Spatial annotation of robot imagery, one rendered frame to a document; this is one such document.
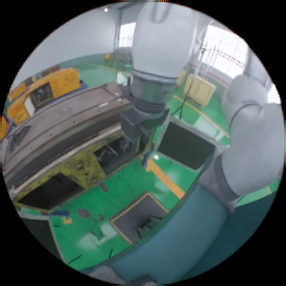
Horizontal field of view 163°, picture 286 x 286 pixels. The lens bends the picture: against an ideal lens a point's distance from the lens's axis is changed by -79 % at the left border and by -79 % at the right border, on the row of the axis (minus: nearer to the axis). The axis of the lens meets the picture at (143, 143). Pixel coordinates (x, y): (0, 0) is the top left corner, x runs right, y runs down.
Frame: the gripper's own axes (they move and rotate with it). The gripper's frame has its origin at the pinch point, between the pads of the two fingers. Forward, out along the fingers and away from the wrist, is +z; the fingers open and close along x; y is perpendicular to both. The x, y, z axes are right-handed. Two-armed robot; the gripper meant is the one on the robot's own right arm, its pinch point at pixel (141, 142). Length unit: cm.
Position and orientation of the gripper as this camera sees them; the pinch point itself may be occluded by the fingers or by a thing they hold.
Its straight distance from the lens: 33.8
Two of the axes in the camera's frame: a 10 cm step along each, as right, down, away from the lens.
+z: -1.4, 6.0, 7.9
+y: 6.7, 6.4, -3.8
